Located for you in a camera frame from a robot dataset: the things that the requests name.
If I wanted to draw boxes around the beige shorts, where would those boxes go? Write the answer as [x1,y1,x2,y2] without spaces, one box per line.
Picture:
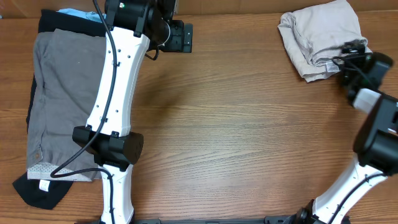
[278,0,371,83]

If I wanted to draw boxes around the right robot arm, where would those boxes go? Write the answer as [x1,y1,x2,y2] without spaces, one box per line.
[285,40,397,224]

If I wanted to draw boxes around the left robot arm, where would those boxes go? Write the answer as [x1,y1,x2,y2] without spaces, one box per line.
[72,0,193,223]

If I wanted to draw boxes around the light blue garment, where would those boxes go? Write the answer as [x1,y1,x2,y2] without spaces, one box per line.
[58,8,101,23]

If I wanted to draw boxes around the grey shorts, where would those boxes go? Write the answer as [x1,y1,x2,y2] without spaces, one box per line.
[26,29,106,180]

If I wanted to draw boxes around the black garment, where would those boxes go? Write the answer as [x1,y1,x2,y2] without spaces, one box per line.
[13,9,106,210]

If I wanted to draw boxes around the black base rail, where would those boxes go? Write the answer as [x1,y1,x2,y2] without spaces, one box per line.
[74,213,352,224]

